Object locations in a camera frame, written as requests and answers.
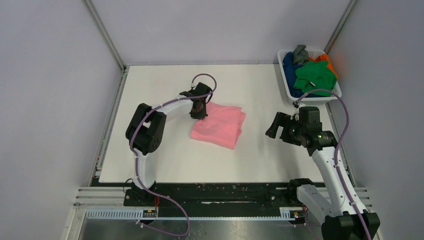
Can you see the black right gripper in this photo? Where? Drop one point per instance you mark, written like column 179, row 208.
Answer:
column 284, row 125

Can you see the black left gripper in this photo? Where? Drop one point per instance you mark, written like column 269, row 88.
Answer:
column 198, row 108

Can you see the pink t shirt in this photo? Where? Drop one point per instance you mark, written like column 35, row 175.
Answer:
column 222, row 126

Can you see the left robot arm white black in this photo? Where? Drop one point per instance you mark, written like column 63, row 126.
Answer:
column 146, row 128

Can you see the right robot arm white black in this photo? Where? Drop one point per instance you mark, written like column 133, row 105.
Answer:
column 343, row 216

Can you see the green t shirt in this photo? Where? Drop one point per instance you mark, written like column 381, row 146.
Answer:
column 315, row 75

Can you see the blue t shirt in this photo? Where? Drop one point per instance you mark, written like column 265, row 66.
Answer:
column 289, row 73

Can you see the grey t shirt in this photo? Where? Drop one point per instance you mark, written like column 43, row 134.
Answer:
column 300, row 55

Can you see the orange t shirt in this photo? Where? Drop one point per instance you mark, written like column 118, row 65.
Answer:
column 324, row 57

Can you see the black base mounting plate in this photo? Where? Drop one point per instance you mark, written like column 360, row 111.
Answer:
column 222, row 196

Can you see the white slotted cable duct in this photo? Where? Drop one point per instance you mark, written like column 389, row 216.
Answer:
column 171, row 214

